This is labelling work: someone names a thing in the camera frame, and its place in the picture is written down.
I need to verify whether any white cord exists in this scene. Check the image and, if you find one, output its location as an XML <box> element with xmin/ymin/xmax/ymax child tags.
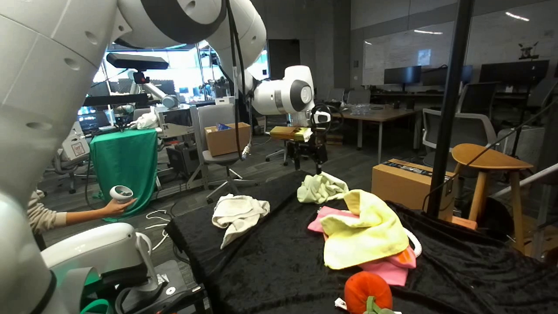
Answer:
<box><xmin>403</xmin><ymin>227</ymin><xmax>423</xmax><ymax>258</ymax></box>

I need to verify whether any white mesh office chair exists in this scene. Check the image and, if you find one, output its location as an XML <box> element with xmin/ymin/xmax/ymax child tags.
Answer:
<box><xmin>421</xmin><ymin>108</ymin><xmax>498</xmax><ymax>164</ymax></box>

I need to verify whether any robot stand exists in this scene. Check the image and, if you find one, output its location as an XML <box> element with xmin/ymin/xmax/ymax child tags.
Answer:
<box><xmin>78</xmin><ymin>260</ymin><xmax>211</xmax><ymax>314</ymax></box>

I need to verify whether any whiteboard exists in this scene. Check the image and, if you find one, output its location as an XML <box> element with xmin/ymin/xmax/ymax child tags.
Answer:
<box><xmin>362</xmin><ymin>0</ymin><xmax>558</xmax><ymax>87</ymax></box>

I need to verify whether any white crumpled cloth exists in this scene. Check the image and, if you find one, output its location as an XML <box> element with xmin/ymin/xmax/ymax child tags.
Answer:
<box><xmin>129</xmin><ymin>107</ymin><xmax>160</xmax><ymax>130</ymax></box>

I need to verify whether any large cardboard box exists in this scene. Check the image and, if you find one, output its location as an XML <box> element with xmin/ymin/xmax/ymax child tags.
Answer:
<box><xmin>371</xmin><ymin>158</ymin><xmax>457</xmax><ymax>221</ymax></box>

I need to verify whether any person's hand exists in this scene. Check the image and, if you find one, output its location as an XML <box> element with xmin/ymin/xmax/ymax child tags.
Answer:
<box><xmin>99</xmin><ymin>197</ymin><xmax>137</xmax><ymax>217</ymax></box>

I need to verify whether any white cable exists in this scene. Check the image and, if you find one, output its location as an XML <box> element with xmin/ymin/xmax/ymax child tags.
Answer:
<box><xmin>144</xmin><ymin>209</ymin><xmax>171</xmax><ymax>252</ymax></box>

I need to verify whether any hand controller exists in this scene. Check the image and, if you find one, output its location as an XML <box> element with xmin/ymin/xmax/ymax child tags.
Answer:
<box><xmin>109</xmin><ymin>185</ymin><xmax>135</xmax><ymax>204</ymax></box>

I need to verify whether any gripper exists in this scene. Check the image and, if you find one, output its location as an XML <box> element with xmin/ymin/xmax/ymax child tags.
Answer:
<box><xmin>286</xmin><ymin>139</ymin><xmax>329</xmax><ymax>175</ymax></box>

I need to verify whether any open cardboard box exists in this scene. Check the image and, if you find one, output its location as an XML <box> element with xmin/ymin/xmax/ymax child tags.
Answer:
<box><xmin>204</xmin><ymin>122</ymin><xmax>252</xmax><ymax>157</ymax></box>

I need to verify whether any row of monitors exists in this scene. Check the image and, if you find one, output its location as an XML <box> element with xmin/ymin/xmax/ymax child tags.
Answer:
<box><xmin>383</xmin><ymin>59</ymin><xmax>551</xmax><ymax>93</ymax></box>

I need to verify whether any yellow cloth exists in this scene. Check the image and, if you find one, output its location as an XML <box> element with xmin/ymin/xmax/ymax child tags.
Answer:
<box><xmin>320</xmin><ymin>189</ymin><xmax>411</xmax><ymax>270</ymax></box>

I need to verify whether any green covered table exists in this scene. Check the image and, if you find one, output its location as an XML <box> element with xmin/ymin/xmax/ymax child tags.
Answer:
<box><xmin>89</xmin><ymin>128</ymin><xmax>159</xmax><ymax>222</ymax></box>

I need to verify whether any black velvet cloth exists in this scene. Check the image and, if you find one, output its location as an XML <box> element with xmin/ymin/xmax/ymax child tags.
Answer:
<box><xmin>165</xmin><ymin>170</ymin><xmax>558</xmax><ymax>314</ymax></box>

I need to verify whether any orange plush pumpkin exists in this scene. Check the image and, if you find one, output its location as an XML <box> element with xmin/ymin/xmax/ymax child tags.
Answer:
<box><xmin>335</xmin><ymin>271</ymin><xmax>401</xmax><ymax>314</ymax></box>

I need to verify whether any black pole stand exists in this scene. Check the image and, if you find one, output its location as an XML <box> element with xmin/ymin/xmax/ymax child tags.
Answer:
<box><xmin>425</xmin><ymin>0</ymin><xmax>476</xmax><ymax>219</ymax></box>

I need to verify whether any black computer case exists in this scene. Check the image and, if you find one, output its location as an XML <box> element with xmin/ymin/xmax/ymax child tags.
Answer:
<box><xmin>166</xmin><ymin>141</ymin><xmax>200</xmax><ymax>178</ymax></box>

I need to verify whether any person's forearm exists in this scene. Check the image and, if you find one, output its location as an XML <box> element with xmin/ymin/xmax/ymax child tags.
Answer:
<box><xmin>27</xmin><ymin>189</ymin><xmax>107</xmax><ymax>236</ymax></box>

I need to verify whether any pink cloth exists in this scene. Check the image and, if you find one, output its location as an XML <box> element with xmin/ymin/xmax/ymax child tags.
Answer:
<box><xmin>307</xmin><ymin>206</ymin><xmax>417</xmax><ymax>287</ymax></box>

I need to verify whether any camera on mount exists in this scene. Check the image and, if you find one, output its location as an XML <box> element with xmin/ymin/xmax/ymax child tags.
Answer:
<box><xmin>105</xmin><ymin>52</ymin><xmax>170</xmax><ymax>85</ymax></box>

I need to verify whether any black office chair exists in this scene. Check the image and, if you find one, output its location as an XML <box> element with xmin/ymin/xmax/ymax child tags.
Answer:
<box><xmin>456</xmin><ymin>82</ymin><xmax>501</xmax><ymax>115</ymax></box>

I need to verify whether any wooden stool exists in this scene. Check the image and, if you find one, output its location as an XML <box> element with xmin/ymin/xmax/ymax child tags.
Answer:
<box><xmin>450</xmin><ymin>143</ymin><xmax>535</xmax><ymax>254</ymax></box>

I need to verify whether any grey office chair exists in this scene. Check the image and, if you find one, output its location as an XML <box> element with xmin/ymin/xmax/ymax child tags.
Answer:
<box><xmin>191</xmin><ymin>103</ymin><xmax>259</xmax><ymax>204</ymax></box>

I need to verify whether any white towel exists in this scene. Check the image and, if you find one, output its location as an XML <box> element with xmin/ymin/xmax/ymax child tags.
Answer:
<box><xmin>212</xmin><ymin>194</ymin><xmax>271</xmax><ymax>249</ymax></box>

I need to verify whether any pale green cloth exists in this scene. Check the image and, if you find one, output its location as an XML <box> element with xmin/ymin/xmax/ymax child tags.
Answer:
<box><xmin>297</xmin><ymin>171</ymin><xmax>350</xmax><ymax>205</ymax></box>

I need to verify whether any wooden table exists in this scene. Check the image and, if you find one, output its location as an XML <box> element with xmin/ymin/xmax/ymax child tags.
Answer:
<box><xmin>330</xmin><ymin>106</ymin><xmax>422</xmax><ymax>165</ymax></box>

